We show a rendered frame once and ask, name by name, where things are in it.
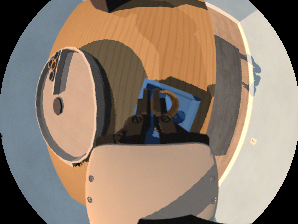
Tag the orange hollow ring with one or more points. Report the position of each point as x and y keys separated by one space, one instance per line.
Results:
x=175 y=102

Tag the blue crate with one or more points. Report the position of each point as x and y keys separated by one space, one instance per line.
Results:
x=186 y=112

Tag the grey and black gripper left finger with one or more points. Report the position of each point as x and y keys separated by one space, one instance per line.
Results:
x=138 y=125

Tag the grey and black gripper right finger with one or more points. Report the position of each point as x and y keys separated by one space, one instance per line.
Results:
x=171 y=131

